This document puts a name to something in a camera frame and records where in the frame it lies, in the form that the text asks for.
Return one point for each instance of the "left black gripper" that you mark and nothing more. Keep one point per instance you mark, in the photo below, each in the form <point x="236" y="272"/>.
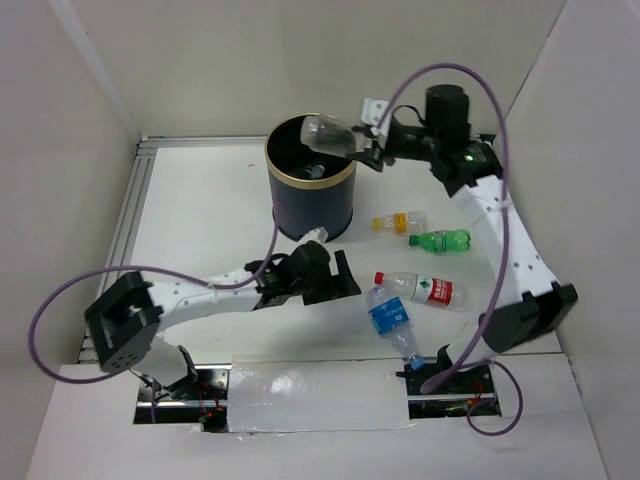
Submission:
<point x="336" y="286"/>

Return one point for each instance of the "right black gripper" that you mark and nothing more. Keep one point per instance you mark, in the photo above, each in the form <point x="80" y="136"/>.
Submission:
<point x="375" y="163"/>

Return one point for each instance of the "clear jar silver lid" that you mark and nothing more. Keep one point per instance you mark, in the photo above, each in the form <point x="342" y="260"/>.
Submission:
<point x="328" y="135"/>

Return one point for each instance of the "crushed clear bottle white cap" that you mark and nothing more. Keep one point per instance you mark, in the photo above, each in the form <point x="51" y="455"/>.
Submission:
<point x="313" y="171"/>

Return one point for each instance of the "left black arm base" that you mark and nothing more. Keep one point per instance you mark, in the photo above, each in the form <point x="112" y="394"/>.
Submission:
<point x="204" y="403"/>

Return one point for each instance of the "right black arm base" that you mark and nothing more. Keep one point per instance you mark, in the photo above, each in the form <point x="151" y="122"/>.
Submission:
<point x="453" y="399"/>

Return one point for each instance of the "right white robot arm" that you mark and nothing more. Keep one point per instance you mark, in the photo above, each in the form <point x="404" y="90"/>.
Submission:
<point x="528" y="301"/>

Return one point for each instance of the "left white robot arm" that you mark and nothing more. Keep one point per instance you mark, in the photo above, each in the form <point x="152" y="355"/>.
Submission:
<point x="127" y="320"/>

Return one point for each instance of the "black bin with gold rim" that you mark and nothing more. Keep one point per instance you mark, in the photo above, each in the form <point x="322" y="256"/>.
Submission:
<point x="301" y="206"/>

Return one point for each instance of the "clear bottle blue label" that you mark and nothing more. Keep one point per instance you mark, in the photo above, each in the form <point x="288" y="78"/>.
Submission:
<point x="391" y="321"/>

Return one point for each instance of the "small bottle yellow cap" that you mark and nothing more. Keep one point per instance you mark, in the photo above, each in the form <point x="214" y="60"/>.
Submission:
<point x="401" y="223"/>

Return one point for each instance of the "clear bottle red label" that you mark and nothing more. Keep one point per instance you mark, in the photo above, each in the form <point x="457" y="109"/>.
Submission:
<point x="424" y="290"/>

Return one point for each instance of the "green soda bottle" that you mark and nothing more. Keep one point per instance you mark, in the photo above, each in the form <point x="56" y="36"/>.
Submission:
<point x="442" y="241"/>

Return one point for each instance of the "shiny white tape sheet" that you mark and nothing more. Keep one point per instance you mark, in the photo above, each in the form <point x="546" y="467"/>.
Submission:
<point x="324" y="396"/>

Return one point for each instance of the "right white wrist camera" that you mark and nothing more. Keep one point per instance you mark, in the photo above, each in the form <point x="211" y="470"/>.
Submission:
<point x="376" y="114"/>

